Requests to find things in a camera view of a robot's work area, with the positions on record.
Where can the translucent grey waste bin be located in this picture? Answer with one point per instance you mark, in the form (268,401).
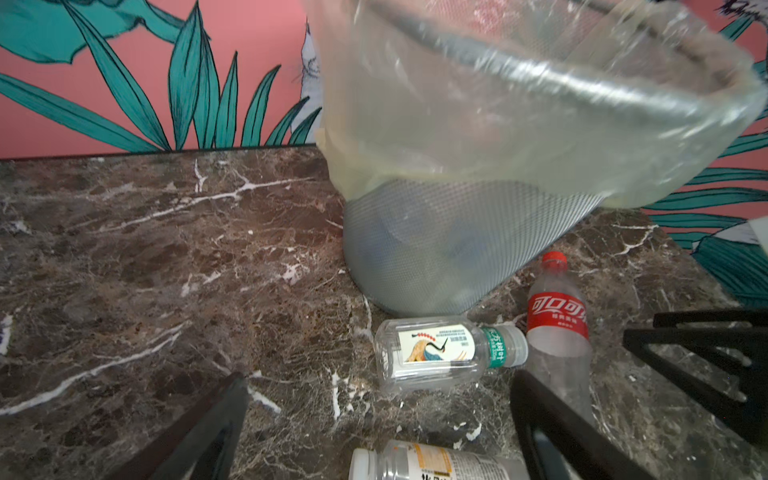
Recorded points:
(419,249)

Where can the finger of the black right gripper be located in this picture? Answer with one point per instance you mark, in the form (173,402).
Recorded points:
(717,357)

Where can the orange label clear bottle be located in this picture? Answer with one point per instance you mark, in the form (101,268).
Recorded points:
(409,461)

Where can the red cola label bottle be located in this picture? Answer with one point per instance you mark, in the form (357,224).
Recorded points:
(560,351)

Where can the clear plastic bin liner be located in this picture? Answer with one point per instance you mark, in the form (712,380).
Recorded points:
(624,100)

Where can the small bird label bottle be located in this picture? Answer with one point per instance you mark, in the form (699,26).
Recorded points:
(443,352)

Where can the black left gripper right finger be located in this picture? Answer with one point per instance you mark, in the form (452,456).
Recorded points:
(554,439)

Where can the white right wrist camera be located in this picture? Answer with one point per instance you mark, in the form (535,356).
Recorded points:
(759,227)

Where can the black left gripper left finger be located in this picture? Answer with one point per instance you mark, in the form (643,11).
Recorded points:
(201,444)

